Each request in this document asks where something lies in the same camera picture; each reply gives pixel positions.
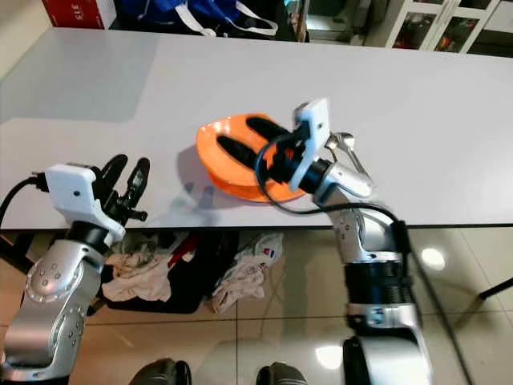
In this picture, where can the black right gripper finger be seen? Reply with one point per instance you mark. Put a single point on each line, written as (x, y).
(240, 152)
(266, 128)

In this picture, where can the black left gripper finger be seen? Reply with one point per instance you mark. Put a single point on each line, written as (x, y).
(114, 170)
(139, 180)

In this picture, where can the orange plastic bowl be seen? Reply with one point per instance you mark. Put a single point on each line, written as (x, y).
(212, 160)

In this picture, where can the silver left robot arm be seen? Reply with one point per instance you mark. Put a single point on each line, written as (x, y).
(48, 305)

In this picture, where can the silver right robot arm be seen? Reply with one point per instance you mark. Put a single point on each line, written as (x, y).
(377, 265)

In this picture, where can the silver metal spoon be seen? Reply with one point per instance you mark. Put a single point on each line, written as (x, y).
(331, 146)
(345, 143)

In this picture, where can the black basket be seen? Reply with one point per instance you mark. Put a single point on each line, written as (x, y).
(196, 273)

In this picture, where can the white cloth with logo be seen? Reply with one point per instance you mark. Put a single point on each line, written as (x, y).
(244, 277)

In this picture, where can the red cardboard box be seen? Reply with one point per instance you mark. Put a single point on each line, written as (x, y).
(72, 11)

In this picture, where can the black left robot foot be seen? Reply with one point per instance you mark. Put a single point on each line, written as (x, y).
(160, 373)

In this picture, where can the black robot foot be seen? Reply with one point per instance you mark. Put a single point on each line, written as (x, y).
(282, 375)
(160, 373)

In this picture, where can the white glass-door cabinet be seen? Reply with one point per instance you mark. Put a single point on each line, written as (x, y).
(433, 24)

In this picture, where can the black right robot foot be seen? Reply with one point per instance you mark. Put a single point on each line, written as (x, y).
(282, 375)

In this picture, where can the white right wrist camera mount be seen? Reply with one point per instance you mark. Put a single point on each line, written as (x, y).
(313, 128)

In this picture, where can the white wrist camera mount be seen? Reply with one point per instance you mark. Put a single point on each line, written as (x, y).
(313, 128)
(72, 192)

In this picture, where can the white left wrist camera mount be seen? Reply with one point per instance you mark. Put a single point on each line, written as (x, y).
(72, 192)

